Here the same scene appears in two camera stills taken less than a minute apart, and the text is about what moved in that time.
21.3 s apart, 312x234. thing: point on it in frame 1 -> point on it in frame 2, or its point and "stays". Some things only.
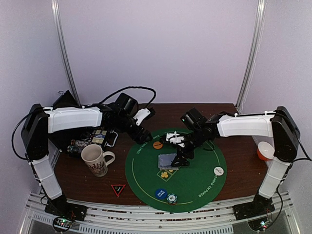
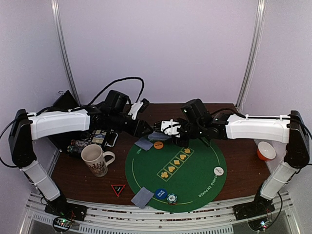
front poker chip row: (76, 146) stays
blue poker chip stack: (172, 199) stays
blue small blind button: (161, 193) stays
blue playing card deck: (165, 160) -> (158, 135)
